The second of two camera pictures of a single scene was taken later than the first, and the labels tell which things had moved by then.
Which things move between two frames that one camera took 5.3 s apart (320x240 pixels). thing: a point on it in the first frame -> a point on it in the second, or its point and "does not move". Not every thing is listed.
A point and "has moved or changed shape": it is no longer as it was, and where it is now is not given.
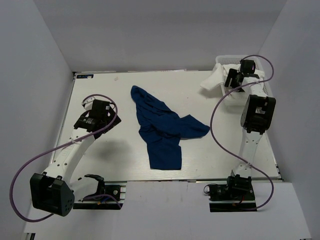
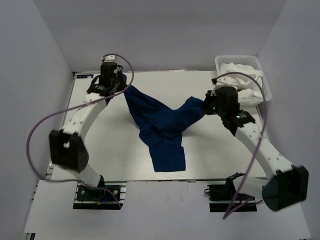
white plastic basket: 236,100 does not move
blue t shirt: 162,130 has moved or changed shape
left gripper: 116,122 -> 123,85
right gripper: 232,72 -> 208,98
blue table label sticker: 85,76 does not move
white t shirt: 251,86 has moved or changed shape
